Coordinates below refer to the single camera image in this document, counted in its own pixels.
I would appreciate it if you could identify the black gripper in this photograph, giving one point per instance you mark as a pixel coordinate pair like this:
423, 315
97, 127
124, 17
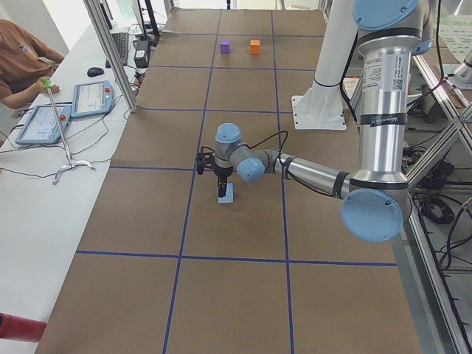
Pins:
223, 172

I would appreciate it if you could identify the light blue foam block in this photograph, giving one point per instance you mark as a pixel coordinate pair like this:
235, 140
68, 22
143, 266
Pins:
229, 196

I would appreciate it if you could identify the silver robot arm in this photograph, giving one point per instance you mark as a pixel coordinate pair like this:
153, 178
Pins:
387, 34

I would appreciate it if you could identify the purple foam block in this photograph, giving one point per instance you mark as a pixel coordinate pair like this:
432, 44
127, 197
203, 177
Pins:
225, 47

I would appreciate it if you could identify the orange foam block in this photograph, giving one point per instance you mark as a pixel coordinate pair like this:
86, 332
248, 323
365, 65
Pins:
254, 45

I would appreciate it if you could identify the far teach pendant tablet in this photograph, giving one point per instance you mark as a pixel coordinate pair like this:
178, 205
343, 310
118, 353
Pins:
91, 99

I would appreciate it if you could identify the teach pendant tablet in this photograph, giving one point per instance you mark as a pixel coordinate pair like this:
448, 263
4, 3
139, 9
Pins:
40, 128
91, 99

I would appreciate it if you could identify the black power adapter box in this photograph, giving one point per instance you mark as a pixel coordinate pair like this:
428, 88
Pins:
142, 54

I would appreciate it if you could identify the black computer mouse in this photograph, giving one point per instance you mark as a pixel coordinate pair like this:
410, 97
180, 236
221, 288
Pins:
94, 71

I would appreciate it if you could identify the black keyboard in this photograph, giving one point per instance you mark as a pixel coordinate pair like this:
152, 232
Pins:
121, 43

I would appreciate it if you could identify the near teach pendant tablet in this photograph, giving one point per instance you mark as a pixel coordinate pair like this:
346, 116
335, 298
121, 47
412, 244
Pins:
40, 128

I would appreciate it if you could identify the metal grabber stick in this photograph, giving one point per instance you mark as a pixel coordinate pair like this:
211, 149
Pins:
71, 163

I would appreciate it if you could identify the person in brown shirt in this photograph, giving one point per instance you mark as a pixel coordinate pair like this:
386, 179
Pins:
26, 62

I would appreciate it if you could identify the red cylinder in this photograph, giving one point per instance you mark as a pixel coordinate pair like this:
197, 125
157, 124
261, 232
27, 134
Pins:
21, 329

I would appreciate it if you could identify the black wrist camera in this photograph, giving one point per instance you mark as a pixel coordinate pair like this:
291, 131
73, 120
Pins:
205, 160

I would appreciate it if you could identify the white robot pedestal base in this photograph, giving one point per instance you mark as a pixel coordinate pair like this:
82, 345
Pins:
321, 108

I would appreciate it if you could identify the aluminium frame post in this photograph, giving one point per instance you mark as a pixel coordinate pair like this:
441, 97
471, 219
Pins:
106, 41

